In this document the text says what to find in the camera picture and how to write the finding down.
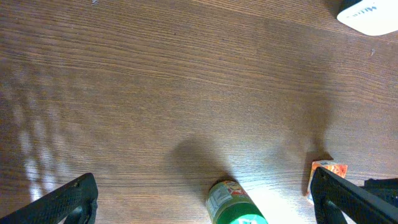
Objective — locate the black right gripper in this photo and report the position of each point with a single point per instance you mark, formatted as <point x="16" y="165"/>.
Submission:
<point x="386" y="189"/>

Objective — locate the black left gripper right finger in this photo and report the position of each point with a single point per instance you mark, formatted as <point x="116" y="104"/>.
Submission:
<point x="335" y="197"/>

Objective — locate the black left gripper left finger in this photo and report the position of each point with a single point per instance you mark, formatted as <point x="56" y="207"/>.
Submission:
<point x="74" y="202"/>

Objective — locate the orange tissue packet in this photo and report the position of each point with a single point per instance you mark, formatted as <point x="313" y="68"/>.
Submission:
<point x="334" y="167"/>

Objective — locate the green capped bottle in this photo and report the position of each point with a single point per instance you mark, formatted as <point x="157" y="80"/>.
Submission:
<point x="229" y="203"/>

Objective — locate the white barcode scanner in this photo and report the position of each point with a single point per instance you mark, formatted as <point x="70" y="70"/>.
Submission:
<point x="369" y="17"/>

